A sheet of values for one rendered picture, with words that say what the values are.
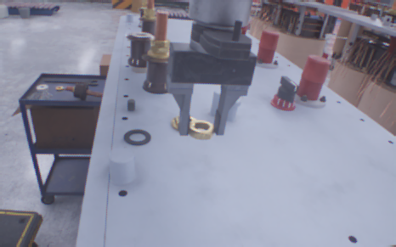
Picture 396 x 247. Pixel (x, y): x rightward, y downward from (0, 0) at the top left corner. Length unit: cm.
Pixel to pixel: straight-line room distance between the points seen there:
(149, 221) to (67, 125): 156
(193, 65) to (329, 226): 32
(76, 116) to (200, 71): 151
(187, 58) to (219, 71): 5
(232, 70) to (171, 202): 22
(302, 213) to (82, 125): 161
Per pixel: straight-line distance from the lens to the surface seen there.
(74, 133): 194
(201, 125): 50
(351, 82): 249
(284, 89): 77
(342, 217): 50
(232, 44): 34
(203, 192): 45
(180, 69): 41
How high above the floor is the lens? 167
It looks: 30 degrees down
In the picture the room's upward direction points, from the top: 8 degrees clockwise
